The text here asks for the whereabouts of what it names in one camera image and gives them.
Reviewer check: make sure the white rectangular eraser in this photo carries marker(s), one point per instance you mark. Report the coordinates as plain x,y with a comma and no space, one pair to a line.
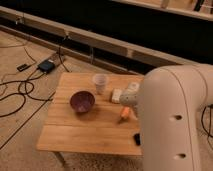
116,93

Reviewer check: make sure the translucent plastic cup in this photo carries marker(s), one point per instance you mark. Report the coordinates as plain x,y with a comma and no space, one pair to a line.
100,81

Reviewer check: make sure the small black object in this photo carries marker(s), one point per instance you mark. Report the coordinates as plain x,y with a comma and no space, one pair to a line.
137,139

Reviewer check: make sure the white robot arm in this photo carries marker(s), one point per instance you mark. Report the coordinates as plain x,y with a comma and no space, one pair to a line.
166,102

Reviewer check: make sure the wooden table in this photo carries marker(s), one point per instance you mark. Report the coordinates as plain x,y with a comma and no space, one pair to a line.
99,131

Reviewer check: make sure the white speckled gripper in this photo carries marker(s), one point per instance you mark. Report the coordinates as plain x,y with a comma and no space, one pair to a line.
129,95

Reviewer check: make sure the dark power adapter box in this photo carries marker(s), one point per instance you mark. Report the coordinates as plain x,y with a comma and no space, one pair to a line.
46,66

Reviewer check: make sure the purple bowl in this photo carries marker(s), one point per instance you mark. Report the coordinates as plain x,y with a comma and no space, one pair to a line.
82,101

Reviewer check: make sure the small black floor device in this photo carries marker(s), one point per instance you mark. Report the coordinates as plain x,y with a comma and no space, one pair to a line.
23,67

